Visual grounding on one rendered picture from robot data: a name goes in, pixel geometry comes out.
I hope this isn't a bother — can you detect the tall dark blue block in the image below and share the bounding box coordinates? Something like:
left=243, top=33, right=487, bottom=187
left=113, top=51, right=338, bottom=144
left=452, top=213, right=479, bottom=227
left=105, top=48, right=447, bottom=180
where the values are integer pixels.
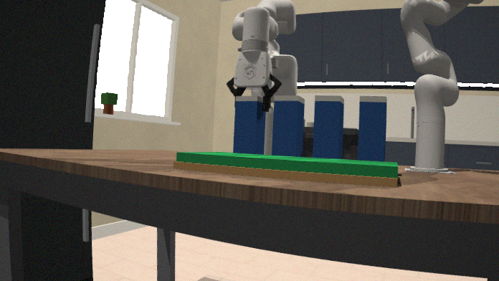
left=233, top=96, right=266, bottom=155
left=357, top=96, right=387, bottom=161
left=272, top=95, right=305, bottom=157
left=313, top=95, right=344, bottom=159

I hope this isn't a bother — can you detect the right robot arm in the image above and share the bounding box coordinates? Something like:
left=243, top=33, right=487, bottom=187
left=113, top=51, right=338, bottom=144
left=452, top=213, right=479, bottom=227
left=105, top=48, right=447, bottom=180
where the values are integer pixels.
left=232, top=0, right=298, bottom=155

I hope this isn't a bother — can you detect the grey crate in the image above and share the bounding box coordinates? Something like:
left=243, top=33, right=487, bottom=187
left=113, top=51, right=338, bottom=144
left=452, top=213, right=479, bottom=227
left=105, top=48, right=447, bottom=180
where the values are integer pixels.
left=303, top=127, right=358, bottom=160

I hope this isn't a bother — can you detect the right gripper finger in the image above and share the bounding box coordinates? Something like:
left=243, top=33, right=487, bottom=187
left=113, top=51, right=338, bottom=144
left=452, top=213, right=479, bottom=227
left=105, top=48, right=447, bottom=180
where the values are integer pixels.
left=261, top=74, right=282, bottom=112
left=227, top=78, right=246, bottom=100

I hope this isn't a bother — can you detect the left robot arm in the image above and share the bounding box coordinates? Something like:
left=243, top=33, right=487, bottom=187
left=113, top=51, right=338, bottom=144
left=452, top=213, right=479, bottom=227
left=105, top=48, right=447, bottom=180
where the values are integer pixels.
left=401, top=0, right=484, bottom=172

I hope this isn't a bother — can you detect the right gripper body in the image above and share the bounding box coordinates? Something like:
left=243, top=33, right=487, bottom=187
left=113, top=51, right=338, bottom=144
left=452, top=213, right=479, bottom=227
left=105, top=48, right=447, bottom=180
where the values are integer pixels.
left=234, top=49, right=272, bottom=90

